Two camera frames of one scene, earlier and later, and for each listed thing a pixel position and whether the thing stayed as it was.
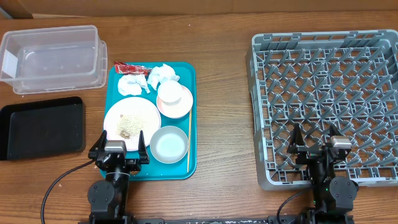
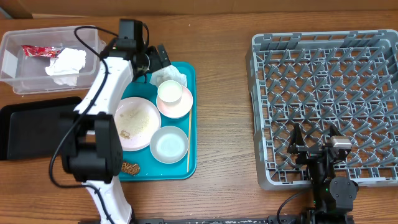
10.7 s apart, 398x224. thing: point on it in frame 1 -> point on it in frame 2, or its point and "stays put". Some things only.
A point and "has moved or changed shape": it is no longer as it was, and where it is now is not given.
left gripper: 135,164 -> 157,60
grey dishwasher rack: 346,79 stays put
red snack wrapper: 125,68 has moved or changed shape
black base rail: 217,220 stays put
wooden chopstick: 189,139 stays put
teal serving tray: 172,87 stays put
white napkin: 132,84 has moved or changed shape
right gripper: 308,152 stays put
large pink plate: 125,118 stays put
